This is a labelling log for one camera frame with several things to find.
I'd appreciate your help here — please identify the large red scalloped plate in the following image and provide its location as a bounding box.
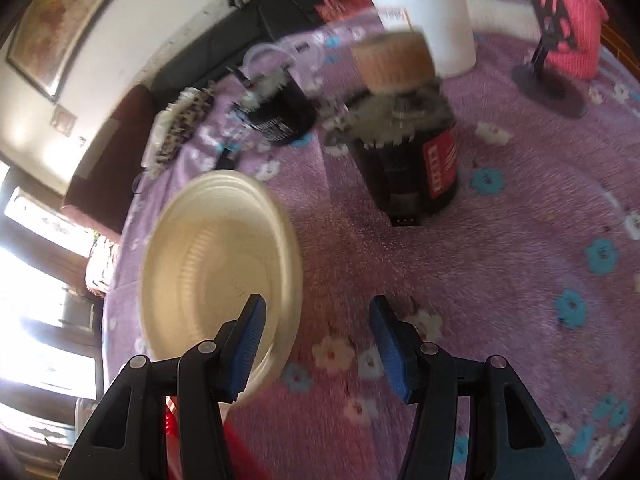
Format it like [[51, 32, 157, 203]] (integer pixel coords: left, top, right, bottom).
[[165, 396, 270, 479]]

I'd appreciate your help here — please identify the purple floral tablecloth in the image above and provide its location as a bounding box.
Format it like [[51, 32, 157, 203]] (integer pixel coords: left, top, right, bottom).
[[229, 36, 639, 479]]

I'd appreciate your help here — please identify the dark jar with cork lid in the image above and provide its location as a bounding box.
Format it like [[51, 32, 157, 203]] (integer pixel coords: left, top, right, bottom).
[[324, 30, 458, 226]]

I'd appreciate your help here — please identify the leopard print cloth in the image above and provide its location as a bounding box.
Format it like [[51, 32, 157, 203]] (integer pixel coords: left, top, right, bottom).
[[141, 87, 215, 176]]

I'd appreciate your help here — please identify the black phone stand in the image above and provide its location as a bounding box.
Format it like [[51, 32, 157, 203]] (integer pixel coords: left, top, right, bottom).
[[511, 0, 586, 119]]

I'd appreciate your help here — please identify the black mug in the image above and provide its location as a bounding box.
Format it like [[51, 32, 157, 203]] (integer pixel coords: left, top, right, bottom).
[[229, 44, 318, 146]]

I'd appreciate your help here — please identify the pink thermos with knit sleeve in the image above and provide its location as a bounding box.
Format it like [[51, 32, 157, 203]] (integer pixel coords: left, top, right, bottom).
[[547, 0, 608, 80]]

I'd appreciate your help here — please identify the framed horse painting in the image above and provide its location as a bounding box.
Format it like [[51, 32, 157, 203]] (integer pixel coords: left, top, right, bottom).
[[6, 0, 107, 102]]

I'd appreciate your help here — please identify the white tissue pack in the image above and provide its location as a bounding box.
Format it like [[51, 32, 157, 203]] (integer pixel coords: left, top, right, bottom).
[[466, 0, 541, 42]]

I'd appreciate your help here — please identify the white plastic jar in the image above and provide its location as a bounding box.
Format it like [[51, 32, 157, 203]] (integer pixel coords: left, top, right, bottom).
[[371, 0, 476, 78]]

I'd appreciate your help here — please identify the black sofa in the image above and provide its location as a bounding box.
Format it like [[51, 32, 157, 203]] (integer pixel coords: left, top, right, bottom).
[[150, 0, 381, 106]]

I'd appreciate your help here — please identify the red plastic bag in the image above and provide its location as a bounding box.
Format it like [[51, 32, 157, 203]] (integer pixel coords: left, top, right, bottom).
[[314, 0, 373, 23]]

